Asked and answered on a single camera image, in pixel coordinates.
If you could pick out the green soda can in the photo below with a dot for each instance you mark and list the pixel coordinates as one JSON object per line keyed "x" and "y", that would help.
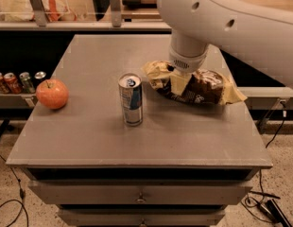
{"x": 27, "y": 82}

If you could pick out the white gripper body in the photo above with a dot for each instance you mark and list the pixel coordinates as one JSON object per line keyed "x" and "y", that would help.
{"x": 187, "y": 61}

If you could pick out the metal bracket left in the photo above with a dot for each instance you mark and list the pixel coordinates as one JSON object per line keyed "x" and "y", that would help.
{"x": 39, "y": 13}

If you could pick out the brown chip bag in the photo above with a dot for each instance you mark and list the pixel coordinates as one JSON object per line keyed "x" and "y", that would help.
{"x": 205, "y": 86}

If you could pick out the orange soda can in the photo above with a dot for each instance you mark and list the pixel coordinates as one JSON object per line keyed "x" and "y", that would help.
{"x": 13, "y": 83}
{"x": 3, "y": 86}

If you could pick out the lower drawer with knob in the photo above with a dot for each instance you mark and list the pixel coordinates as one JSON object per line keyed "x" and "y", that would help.
{"x": 140, "y": 218}

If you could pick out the red apple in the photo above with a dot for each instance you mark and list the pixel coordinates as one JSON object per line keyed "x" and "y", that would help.
{"x": 52, "y": 93}

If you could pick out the grey shelf left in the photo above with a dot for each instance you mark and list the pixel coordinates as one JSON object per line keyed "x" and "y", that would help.
{"x": 20, "y": 101}

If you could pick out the dark soda can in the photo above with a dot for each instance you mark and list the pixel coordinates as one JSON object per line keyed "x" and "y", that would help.
{"x": 40, "y": 77}

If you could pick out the black power adapter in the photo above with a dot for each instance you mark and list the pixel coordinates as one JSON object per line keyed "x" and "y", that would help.
{"x": 271, "y": 209}

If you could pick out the upper drawer with knob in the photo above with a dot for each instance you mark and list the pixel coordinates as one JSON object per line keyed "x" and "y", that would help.
{"x": 203, "y": 193}

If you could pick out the metal bracket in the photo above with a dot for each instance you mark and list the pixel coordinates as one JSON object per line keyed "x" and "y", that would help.
{"x": 116, "y": 13}
{"x": 39, "y": 13}

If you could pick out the orange soda can left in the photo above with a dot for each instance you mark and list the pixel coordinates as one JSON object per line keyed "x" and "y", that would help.
{"x": 3, "y": 86}

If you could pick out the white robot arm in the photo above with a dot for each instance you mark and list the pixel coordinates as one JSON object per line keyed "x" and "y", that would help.
{"x": 259, "y": 36}

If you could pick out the drawer with knob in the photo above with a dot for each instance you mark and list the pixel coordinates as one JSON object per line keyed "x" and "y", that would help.
{"x": 140, "y": 218}
{"x": 203, "y": 193}

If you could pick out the redbull can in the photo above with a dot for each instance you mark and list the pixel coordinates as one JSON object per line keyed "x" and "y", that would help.
{"x": 130, "y": 91}

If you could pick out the metal bracket middle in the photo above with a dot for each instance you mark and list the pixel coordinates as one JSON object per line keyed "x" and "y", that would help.
{"x": 116, "y": 13}

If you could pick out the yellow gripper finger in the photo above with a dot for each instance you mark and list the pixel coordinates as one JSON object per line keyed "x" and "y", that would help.
{"x": 179, "y": 81}

